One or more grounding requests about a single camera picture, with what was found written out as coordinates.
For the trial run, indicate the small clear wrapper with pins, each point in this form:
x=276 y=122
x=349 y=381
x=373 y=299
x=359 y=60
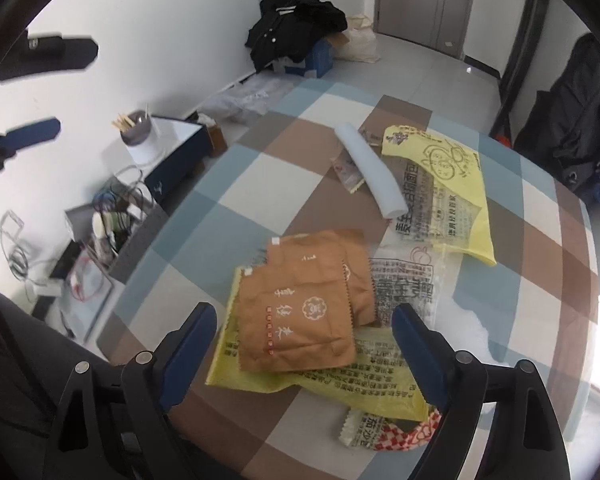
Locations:
x=347 y=172

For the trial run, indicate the black jacket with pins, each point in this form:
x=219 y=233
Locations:
x=290 y=25

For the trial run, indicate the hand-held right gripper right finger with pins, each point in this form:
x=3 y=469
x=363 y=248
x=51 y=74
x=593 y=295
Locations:
x=420 y=355

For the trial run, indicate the large yellow printed bag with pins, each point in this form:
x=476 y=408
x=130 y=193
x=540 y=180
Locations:
x=330 y=380

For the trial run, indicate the checked tablecloth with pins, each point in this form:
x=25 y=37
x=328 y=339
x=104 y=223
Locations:
x=280 y=185

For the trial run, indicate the black backpack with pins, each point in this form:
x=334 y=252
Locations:
x=575 y=125

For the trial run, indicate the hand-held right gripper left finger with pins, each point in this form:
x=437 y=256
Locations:
x=190 y=350

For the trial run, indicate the grey speckled storage box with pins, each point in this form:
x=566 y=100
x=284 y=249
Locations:
x=135 y=245

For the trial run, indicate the red checkered wrapper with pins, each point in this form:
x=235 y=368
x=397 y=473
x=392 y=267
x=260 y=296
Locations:
x=380 y=435

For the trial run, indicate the yellow bread bag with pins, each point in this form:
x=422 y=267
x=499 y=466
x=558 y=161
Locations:
x=455 y=170

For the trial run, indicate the small brown cardboard box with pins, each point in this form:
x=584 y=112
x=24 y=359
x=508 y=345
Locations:
x=217 y=137

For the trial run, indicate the white chopstick holder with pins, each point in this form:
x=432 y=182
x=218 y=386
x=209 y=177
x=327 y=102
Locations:
x=142 y=150

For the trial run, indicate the navy box with white top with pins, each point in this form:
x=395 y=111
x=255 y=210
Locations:
x=175 y=170

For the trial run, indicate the white paper roll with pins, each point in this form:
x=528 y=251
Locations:
x=370 y=165

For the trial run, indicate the bundle of wooden chopsticks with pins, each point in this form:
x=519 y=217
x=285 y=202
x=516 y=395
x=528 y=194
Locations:
x=122 y=122

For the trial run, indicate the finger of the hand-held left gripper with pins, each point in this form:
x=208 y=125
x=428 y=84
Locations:
x=65 y=52
x=30 y=137

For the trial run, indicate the blue cardboard box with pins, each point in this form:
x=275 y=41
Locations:
x=320 y=57

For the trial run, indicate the clear printed plastic bag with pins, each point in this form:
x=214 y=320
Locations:
x=405 y=280

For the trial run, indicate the brown paper packet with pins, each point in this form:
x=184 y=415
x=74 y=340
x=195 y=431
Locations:
x=350 y=260
x=295 y=320

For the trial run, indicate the black glass door frame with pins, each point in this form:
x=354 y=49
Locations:
x=522 y=50

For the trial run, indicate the white plastic bag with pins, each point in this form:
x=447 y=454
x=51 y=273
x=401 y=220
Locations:
x=250 y=95

